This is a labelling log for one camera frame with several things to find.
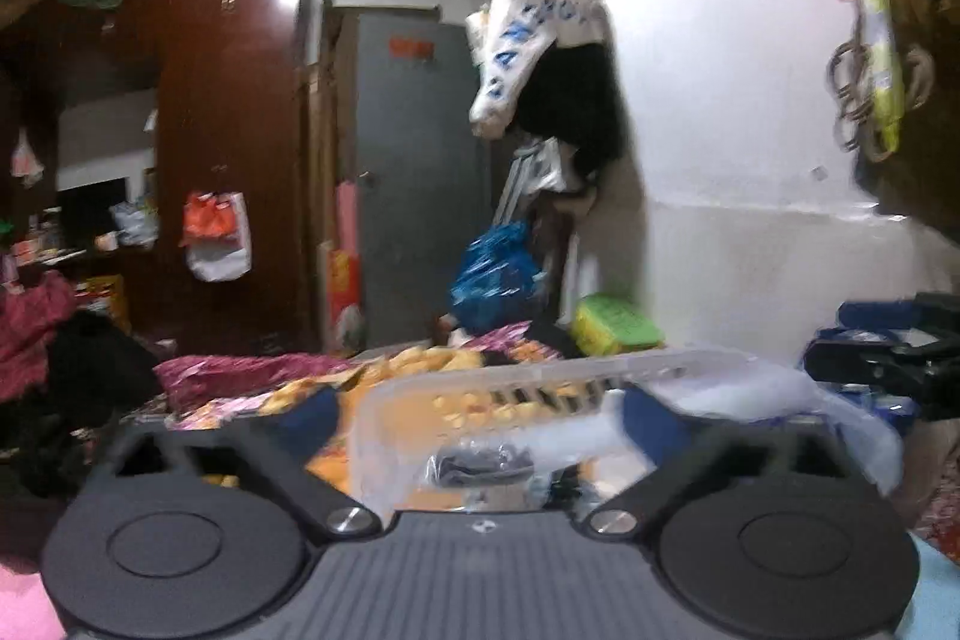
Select white knotted plastic bag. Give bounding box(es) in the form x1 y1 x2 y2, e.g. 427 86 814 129
110 197 161 249

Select round bag handles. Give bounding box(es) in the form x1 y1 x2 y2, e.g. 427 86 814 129
827 38 936 155

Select grey door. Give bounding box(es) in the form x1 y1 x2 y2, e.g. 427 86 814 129
352 14 496 350

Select black clothes pile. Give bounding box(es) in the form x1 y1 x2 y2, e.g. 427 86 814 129
0 310 164 500

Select wooden planks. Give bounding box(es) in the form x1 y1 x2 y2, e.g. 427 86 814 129
304 0 362 350

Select red plaid cloth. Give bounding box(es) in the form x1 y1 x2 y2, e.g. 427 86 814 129
0 269 77 402

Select brown wooden wardrobe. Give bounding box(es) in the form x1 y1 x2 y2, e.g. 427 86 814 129
0 0 316 350

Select olive hanging bag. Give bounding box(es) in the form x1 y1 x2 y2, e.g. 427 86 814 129
814 0 960 238

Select small white plastic bag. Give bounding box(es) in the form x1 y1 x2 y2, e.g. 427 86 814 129
10 126 45 189

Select yellow white strap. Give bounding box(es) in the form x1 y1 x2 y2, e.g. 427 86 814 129
816 0 906 155

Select orange white hanging bags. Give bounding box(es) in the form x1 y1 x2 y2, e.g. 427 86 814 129
187 191 253 283

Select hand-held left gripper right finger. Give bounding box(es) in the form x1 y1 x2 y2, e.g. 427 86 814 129
585 389 863 540

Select orange plastic bag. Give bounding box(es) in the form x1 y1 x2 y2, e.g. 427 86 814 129
182 192 235 245

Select white plastic basket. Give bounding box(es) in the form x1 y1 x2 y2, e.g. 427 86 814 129
352 344 905 521

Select pink board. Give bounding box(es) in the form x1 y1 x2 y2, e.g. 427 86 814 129
335 179 360 253

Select metal crutches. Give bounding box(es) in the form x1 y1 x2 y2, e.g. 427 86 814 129
491 149 542 230

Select black hanging garment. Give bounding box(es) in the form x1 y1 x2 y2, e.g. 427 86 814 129
517 44 629 193

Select black television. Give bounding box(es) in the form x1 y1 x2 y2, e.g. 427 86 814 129
56 178 129 253

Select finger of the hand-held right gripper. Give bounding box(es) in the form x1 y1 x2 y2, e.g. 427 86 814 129
804 336 912 387
836 299 925 331

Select white black hanging cloth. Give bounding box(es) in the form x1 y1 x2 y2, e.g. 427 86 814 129
525 136 595 196

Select blue plastic bag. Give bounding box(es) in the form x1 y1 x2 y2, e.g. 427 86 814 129
448 220 550 331

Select red box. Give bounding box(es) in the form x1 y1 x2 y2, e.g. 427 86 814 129
328 248 366 350

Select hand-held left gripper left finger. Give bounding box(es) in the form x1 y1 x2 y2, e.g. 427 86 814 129
94 385 380 543

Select floral blanket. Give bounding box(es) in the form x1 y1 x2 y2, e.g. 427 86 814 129
154 321 587 483

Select pink bedsheet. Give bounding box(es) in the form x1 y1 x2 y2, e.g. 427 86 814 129
0 561 70 640

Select white printed hoodie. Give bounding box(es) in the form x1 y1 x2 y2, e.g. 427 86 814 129
465 0 610 140

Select black hair tie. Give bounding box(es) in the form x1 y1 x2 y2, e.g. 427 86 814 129
431 449 535 489

